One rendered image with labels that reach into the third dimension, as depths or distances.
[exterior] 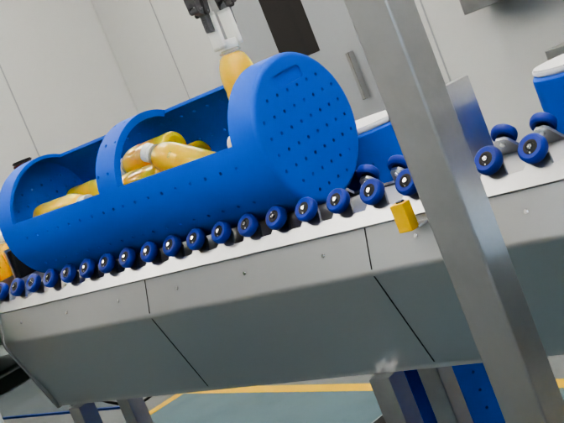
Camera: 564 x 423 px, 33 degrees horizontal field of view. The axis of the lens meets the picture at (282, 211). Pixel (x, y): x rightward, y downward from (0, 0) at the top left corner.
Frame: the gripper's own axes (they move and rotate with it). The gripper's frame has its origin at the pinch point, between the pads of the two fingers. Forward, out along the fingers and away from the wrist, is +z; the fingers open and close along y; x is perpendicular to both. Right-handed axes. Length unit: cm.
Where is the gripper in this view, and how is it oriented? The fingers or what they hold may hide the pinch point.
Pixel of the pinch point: (222, 29)
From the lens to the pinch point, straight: 182.8
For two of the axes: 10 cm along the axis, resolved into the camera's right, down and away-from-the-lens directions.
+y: 6.1, -3.4, 7.2
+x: -7.1, 1.8, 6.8
